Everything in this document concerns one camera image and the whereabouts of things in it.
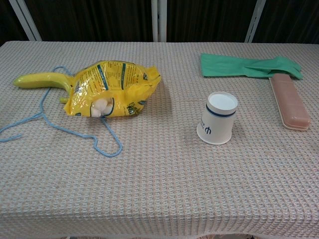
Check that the white paper cup blue print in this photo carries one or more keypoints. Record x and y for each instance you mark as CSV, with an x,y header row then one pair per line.
x,y
216,120

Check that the woven checkered tablecloth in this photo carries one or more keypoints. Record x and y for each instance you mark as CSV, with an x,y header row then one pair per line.
x,y
159,174

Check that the yellow plastic snack bag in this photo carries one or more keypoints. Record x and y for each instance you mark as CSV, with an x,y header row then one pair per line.
x,y
112,89

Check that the green rubber glove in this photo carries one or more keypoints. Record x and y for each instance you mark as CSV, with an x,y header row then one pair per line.
x,y
239,67

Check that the dark curtain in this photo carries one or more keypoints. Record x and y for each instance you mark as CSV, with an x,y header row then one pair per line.
x,y
94,17

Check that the yellow banana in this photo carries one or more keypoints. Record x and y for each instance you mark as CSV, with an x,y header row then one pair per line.
x,y
42,81

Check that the pink plastic case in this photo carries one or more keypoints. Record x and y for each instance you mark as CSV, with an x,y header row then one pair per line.
x,y
289,102

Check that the white metal frame post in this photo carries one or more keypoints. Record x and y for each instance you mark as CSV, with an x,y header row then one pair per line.
x,y
253,22
26,21
159,20

